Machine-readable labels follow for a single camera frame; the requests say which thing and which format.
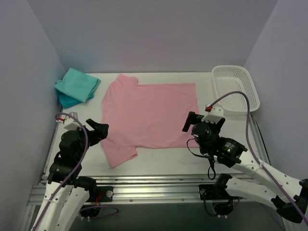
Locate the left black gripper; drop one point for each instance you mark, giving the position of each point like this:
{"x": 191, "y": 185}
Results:
{"x": 91, "y": 134}

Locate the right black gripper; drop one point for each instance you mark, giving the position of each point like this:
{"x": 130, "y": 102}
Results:
{"x": 190, "y": 119}

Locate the pink t-shirt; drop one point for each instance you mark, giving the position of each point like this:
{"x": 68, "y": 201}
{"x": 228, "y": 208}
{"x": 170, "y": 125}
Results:
{"x": 145, "y": 116}

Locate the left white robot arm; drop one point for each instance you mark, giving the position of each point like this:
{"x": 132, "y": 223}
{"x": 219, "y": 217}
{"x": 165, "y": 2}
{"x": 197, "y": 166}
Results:
{"x": 66, "y": 192}

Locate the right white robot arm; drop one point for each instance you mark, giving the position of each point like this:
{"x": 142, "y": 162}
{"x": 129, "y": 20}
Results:
{"x": 287, "y": 195}

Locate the white perforated plastic basket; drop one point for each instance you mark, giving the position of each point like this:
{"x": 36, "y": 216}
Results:
{"x": 229, "y": 78}

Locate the teal folded t-shirt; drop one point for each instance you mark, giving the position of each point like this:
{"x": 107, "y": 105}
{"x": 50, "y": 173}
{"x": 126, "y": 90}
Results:
{"x": 76, "y": 87}

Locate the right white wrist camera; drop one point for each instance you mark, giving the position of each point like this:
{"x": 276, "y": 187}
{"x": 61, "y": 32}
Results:
{"x": 215, "y": 114}

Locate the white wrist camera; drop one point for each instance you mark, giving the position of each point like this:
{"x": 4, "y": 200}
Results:
{"x": 70, "y": 123}
{"x": 215, "y": 114}

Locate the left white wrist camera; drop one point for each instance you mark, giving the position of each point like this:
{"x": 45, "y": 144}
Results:
{"x": 70, "y": 123}

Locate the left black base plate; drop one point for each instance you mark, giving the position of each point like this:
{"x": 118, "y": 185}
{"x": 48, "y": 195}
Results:
{"x": 101, "y": 194}

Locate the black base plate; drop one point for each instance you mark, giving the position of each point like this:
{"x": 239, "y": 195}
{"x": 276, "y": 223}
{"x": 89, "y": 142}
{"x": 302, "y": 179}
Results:
{"x": 209, "y": 192}
{"x": 101, "y": 194}

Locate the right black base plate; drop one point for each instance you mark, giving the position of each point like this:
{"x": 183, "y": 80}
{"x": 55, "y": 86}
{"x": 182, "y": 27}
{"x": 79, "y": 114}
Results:
{"x": 209, "y": 192}

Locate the aluminium rail frame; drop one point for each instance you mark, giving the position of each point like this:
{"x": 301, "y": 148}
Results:
{"x": 155, "y": 176}

